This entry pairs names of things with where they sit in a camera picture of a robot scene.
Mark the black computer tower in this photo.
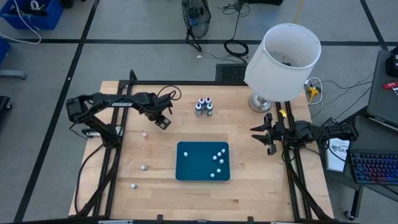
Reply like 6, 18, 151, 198
215, 63, 249, 83

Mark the black electronic device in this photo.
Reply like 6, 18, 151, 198
385, 45, 398, 78

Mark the grey metal foot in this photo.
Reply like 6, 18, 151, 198
0, 69, 27, 80

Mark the blue storage bin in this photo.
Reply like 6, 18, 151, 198
0, 0, 65, 31

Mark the black laptop rainbow keyboard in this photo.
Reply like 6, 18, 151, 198
347, 114, 398, 187

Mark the black chair base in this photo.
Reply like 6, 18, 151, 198
0, 95, 13, 113

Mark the white paper sheet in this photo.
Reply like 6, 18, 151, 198
325, 136, 351, 173

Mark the white shade silver table lamp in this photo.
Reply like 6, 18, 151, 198
243, 23, 322, 114

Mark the black floor fan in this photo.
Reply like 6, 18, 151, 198
181, 0, 212, 53

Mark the black side table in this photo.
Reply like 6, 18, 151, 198
366, 49, 398, 128

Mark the blue plastic bin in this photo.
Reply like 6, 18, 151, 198
175, 141, 231, 182

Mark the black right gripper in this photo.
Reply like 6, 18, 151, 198
249, 112, 297, 156

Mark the yellow hanging cable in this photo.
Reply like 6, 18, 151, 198
281, 0, 305, 63

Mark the black coiled cable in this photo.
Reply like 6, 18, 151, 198
223, 39, 250, 58

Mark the blue plastic crate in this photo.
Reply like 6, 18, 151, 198
0, 37, 12, 65

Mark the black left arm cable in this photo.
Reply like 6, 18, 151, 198
156, 85, 182, 102

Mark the black aluminium table frame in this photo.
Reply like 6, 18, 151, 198
68, 69, 335, 224

